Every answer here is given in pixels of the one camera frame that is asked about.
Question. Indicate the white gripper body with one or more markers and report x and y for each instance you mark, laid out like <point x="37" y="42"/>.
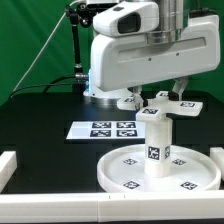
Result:
<point x="142" y="42"/>

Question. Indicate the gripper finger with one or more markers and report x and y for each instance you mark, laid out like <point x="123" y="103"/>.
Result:
<point x="180" y="85"/>
<point x="137" y="97"/>

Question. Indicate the white cross-shaped table base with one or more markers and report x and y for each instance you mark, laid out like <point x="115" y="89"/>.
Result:
<point x="159" y="106"/>

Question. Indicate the white round table top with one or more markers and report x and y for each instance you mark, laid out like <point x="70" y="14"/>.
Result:
<point x="126" y="170"/>

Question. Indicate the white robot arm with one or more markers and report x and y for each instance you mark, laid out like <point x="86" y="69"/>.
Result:
<point x="139" y="42"/>

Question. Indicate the white marker plate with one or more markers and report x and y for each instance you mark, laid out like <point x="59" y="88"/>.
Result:
<point x="106" y="130"/>

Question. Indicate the white U-shaped border fence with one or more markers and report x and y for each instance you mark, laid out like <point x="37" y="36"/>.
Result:
<point x="104" y="207"/>

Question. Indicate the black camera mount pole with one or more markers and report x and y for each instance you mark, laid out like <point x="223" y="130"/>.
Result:
<point x="81" y="15"/>

